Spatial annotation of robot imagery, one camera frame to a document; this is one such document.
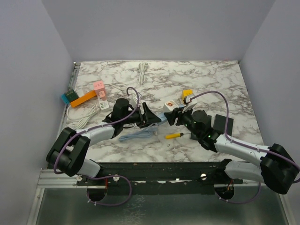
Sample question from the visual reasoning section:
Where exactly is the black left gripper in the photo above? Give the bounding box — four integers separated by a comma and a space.
121, 102, 161, 128

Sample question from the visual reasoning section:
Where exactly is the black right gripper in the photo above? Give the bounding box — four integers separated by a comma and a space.
165, 104, 201, 138

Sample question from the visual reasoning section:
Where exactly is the light blue power strip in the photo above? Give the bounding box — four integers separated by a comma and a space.
155, 112, 167, 126

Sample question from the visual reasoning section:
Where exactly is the white tiger cube socket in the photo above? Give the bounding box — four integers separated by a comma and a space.
163, 100, 179, 113

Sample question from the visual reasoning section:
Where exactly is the yellow cube socket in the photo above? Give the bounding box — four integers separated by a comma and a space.
181, 90, 193, 100

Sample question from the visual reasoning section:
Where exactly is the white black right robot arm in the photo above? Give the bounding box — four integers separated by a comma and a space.
164, 108, 299, 195

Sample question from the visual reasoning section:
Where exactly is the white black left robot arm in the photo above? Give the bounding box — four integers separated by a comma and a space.
46, 98, 161, 185

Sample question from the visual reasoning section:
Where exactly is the teal blue plug block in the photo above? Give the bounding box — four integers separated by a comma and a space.
61, 89, 79, 105

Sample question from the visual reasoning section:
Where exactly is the black block under box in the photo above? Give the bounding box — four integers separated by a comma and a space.
190, 133, 198, 141

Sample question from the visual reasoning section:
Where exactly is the black flat block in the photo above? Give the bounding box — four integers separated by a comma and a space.
213, 114, 234, 136

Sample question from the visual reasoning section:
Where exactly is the white green usb charger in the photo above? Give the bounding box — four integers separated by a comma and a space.
97, 96, 110, 112

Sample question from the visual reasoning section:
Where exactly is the orange power strip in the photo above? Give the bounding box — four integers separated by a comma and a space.
70, 90, 97, 108

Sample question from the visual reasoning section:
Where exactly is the light blue coiled cable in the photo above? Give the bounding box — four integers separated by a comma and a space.
118, 127, 158, 143

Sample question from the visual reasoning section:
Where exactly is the yellow handled screwdriver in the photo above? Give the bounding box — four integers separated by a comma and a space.
165, 133, 184, 139

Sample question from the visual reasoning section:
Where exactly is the white coiled cable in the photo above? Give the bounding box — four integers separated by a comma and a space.
104, 61, 149, 91

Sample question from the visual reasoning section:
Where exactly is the white cable bundle left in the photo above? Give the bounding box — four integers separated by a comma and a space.
66, 103, 100, 125

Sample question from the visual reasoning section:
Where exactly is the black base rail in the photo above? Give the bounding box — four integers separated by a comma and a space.
48, 160, 270, 195

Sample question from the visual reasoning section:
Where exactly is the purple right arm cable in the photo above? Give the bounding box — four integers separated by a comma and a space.
184, 90, 300, 204

